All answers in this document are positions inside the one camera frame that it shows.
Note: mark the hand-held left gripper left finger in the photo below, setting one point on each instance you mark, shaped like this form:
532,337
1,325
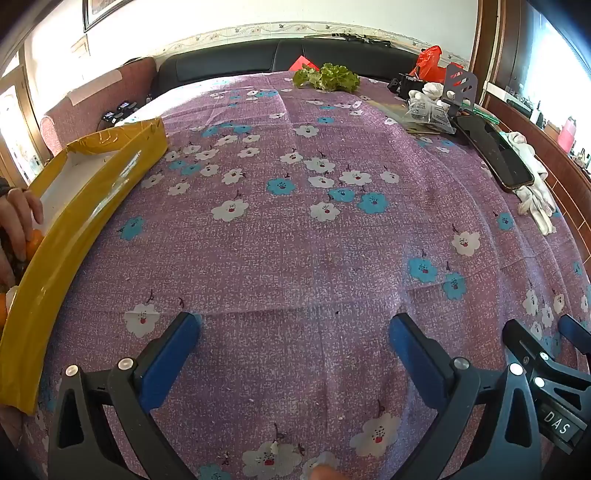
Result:
171,360

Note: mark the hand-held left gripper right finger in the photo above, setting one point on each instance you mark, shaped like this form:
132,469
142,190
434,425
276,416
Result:
422,360

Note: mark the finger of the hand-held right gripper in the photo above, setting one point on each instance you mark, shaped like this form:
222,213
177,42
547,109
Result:
531,350
575,330

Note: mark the yellow taped cardboard box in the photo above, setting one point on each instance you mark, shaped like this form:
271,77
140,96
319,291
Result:
92,194

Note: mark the brown wooden cabinet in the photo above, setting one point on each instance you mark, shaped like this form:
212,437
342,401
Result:
563,184

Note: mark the white work gloves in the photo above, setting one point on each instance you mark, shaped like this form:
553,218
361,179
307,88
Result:
535,189
431,92

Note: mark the black smartphone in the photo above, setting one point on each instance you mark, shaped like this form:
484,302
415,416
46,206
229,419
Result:
494,152

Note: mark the pink water bottle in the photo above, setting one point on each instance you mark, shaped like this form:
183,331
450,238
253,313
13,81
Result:
568,134

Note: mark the green plastic wrapper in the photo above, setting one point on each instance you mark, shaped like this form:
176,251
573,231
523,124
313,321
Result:
485,114

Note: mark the clear bag of screws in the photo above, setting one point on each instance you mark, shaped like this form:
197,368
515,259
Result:
427,114

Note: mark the black electronic device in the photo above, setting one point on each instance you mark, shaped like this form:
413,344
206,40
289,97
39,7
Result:
125,107
110,117

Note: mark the pink fabric armchair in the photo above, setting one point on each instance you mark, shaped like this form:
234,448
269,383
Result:
87,122

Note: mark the wooden framed glass panel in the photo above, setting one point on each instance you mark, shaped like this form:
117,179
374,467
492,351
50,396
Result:
549,60

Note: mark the white paper sheet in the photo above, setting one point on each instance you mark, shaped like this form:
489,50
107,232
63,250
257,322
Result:
92,87

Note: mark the green lettuce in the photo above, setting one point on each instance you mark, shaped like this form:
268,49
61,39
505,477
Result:
330,77

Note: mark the red plastic bag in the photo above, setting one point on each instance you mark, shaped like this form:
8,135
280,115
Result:
429,60

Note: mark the black leather sofa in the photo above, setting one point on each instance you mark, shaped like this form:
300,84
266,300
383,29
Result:
231,60

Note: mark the red paper packet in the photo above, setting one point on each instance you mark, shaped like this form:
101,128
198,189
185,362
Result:
304,62

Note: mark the black camera parts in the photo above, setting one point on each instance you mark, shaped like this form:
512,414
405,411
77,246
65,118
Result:
406,84

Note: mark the wooden door frame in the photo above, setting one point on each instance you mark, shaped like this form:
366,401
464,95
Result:
9,97

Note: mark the small wall plaque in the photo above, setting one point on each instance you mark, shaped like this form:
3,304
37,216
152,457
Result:
79,46

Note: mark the framed wall picture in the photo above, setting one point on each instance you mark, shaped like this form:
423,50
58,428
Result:
99,11

